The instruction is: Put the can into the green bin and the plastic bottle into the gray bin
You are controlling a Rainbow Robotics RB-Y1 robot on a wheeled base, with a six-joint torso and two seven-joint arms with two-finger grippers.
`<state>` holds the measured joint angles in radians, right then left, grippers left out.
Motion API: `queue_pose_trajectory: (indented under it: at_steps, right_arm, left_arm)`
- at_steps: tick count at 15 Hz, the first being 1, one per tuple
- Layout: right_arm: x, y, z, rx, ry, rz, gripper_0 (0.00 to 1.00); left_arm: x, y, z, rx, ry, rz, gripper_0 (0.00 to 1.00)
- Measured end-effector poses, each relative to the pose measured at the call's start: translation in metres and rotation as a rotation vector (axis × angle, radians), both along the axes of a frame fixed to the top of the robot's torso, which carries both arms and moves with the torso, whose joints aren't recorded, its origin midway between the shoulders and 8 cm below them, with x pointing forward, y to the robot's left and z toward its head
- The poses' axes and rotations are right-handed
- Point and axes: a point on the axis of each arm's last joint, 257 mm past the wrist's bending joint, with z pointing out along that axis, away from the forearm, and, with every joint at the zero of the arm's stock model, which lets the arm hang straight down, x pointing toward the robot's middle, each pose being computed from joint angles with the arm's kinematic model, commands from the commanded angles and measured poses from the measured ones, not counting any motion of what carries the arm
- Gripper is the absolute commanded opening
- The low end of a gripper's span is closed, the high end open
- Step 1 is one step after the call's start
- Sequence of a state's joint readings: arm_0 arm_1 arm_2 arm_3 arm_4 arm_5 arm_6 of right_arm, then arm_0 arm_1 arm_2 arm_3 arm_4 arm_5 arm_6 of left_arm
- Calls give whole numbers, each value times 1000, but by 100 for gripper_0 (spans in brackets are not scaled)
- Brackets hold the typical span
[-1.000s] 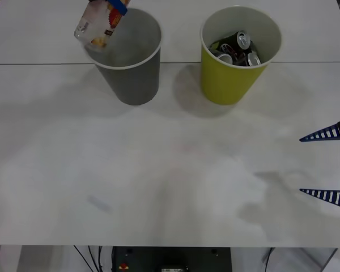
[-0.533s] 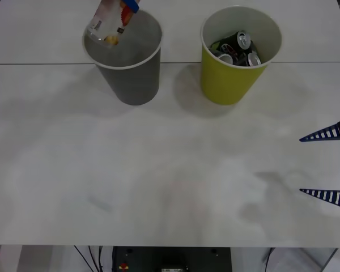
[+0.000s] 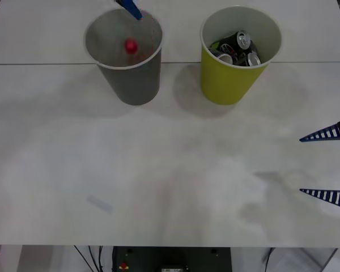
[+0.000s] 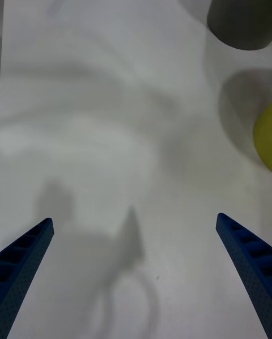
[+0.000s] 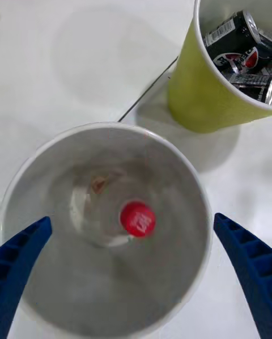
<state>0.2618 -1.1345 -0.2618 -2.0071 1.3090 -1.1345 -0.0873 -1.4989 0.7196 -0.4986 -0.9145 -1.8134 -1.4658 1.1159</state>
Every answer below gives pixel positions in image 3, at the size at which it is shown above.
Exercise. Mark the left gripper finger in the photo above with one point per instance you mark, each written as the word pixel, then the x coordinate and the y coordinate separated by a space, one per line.
pixel 130 8

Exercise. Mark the clear bottle with red cap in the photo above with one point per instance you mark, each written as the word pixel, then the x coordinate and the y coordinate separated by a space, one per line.
pixel 131 46

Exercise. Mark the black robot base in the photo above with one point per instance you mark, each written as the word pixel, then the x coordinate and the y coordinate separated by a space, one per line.
pixel 173 258

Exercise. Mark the grey plastic waste bin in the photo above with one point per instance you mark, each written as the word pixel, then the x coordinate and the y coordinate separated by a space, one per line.
pixel 136 82

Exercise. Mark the black can with red print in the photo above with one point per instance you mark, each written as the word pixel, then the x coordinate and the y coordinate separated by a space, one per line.
pixel 229 48

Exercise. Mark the silver-topped drink can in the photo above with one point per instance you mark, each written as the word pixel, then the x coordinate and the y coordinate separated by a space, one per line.
pixel 225 57

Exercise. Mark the dark can with silver top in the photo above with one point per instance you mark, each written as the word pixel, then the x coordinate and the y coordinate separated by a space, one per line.
pixel 253 59

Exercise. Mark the black can with silver top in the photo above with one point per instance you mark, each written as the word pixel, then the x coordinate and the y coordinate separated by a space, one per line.
pixel 243 39

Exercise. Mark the yellow-green plastic waste bin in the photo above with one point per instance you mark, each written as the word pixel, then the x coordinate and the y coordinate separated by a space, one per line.
pixel 226 85

